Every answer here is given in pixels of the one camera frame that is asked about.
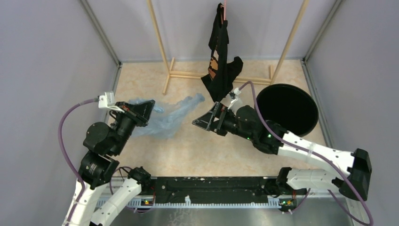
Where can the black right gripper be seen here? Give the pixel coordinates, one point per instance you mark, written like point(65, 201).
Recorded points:
point(207, 121)

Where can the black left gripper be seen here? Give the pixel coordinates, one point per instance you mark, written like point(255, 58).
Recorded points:
point(143, 111)

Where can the light blue trash bag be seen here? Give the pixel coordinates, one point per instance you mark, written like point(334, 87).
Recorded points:
point(166, 119)

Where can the black plastic trash bin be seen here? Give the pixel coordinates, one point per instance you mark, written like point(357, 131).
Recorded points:
point(289, 106)

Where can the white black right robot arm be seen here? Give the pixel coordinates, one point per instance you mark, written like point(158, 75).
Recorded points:
point(348, 172)

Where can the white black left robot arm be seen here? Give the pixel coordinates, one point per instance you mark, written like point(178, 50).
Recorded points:
point(97, 167)

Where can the black printed t-shirt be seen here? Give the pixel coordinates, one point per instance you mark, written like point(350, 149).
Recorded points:
point(221, 74)

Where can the wooden clothes rack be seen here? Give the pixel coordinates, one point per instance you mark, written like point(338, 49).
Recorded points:
point(273, 71)

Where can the pink clothes hanger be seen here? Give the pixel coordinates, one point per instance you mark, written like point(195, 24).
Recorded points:
point(222, 10)

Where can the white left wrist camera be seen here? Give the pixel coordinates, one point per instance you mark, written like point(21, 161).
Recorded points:
point(107, 101)

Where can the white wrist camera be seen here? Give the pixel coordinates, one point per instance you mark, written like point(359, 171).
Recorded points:
point(235, 102)
point(107, 101)

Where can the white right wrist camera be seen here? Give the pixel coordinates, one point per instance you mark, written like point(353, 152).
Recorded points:
point(235, 102)

